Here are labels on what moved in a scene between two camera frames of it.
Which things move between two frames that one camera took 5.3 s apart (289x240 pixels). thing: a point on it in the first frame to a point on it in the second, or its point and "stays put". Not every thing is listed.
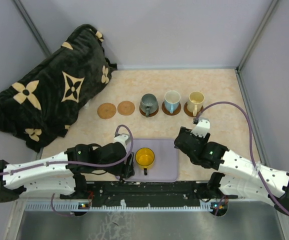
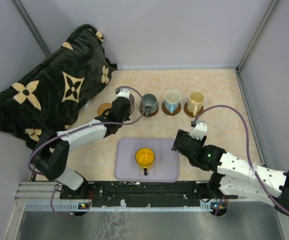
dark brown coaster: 190,113 stays put
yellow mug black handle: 145,157 stays put
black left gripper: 124,170 to 127,117
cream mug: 196,99 stays put
